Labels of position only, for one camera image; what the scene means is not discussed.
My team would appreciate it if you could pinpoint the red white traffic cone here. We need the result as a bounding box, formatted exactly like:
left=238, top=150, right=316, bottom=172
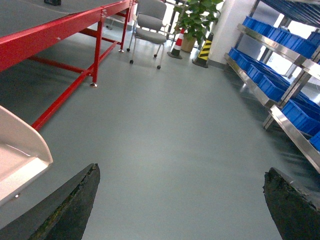
left=167, top=28, right=185, bottom=60

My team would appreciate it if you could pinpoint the beige plastic dustpan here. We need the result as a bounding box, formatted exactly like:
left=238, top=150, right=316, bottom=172
left=0, top=106, right=53, bottom=206

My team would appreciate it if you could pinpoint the blue storage bin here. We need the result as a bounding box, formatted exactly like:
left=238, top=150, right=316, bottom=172
left=257, top=75, right=289, bottom=102

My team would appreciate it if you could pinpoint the green potted plant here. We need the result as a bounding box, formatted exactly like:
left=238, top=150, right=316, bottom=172
left=173, top=0, right=224, bottom=46

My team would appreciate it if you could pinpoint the red metal table frame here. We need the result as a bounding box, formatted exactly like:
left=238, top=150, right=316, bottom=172
left=0, top=0, right=133, bottom=130

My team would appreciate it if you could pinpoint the yellow black traffic bollard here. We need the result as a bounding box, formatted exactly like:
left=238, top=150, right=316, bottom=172
left=192, top=32, right=214, bottom=68

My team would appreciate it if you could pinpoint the stainless steel shelf rack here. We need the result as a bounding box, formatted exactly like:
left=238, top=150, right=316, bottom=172
left=223, top=0, right=320, bottom=173

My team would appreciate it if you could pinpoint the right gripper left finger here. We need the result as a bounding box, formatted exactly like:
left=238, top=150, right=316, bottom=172
left=0, top=163, right=100, bottom=240

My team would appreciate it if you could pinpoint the grey office chair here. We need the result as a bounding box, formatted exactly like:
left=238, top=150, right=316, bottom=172
left=126, top=0, right=171, bottom=70

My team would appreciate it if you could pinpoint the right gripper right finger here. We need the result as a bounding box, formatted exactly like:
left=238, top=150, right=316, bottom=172
left=264, top=167, right=320, bottom=240

